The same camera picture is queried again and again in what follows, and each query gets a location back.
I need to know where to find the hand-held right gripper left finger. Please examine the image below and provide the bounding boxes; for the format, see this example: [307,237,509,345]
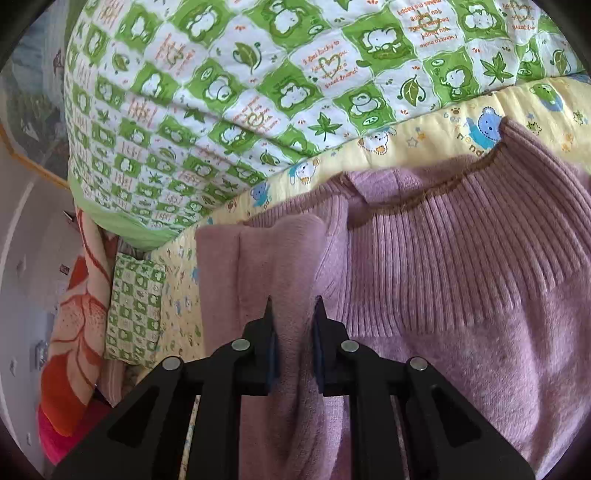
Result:
[51,296,281,480]

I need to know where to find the yellow cartoon bedsheet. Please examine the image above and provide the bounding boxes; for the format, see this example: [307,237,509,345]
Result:
[157,76,591,480]

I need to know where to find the purple knit sweater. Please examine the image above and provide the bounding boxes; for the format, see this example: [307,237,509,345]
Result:
[195,117,591,480]

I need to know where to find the lavender cloth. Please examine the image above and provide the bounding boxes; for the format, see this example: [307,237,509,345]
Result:
[97,359,154,408]

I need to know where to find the red cloth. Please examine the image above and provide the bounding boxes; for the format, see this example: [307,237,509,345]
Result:
[37,401,116,468]

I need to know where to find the green checkered quilt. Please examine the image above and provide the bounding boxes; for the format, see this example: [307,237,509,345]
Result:
[65,0,591,252]

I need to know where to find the orange floral blanket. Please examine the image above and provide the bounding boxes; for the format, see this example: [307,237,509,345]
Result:
[39,210,122,437]

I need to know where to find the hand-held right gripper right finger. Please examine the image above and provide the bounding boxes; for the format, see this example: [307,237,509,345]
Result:
[313,296,536,480]

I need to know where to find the green checkered pillow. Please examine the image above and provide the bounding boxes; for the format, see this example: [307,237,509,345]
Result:
[105,251,168,370]

